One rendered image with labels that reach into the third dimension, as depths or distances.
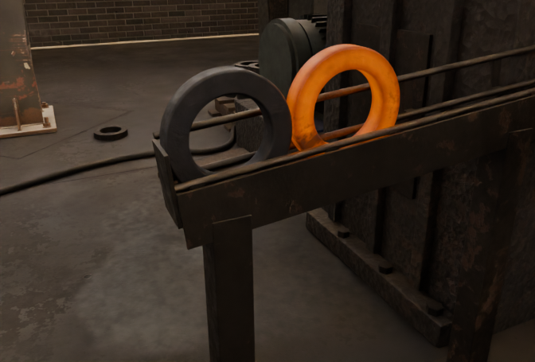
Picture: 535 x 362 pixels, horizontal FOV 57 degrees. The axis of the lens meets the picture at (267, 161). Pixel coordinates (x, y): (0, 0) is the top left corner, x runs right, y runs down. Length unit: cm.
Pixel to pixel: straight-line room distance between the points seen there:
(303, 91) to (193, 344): 81
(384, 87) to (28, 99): 264
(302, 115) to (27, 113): 263
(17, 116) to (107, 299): 182
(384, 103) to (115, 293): 103
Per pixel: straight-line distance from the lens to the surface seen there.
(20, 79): 318
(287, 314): 140
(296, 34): 204
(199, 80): 64
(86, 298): 155
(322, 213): 175
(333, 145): 73
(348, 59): 73
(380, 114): 79
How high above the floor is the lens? 87
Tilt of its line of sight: 21 degrees down
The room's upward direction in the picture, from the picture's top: 1 degrees counter-clockwise
